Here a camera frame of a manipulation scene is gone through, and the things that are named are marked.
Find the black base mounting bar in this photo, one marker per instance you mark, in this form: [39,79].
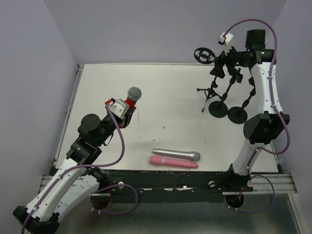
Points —
[128,186]

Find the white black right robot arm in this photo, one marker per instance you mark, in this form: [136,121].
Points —
[269,120]

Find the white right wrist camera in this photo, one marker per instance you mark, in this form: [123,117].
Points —
[227,40]

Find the pink microphone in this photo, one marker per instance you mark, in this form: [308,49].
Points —
[159,160]

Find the aluminium frame rail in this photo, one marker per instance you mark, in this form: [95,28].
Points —
[266,184]

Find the red glitter microphone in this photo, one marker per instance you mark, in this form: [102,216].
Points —
[133,95]

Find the black round-base mic stand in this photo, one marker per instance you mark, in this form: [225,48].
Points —
[238,115]
[218,108]

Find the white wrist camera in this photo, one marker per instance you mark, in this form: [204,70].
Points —
[227,40]
[117,107]

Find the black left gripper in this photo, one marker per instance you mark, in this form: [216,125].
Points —
[119,118]

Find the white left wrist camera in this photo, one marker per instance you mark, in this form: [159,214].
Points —
[117,107]

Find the silver microphone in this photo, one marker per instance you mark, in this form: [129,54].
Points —
[191,155]

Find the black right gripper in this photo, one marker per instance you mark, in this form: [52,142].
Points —
[224,61]

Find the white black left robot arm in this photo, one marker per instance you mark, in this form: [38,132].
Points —
[78,176]

